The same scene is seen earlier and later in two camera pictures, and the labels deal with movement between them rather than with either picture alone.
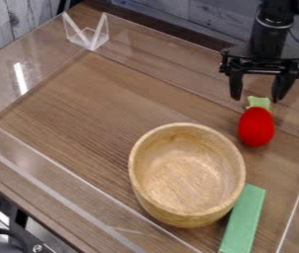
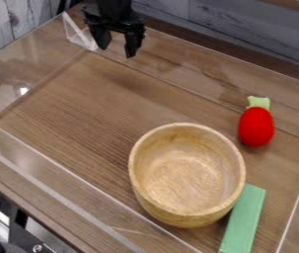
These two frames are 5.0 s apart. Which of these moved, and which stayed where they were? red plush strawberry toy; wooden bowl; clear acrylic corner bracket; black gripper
Moved: black gripper
Stayed: clear acrylic corner bracket; wooden bowl; red plush strawberry toy
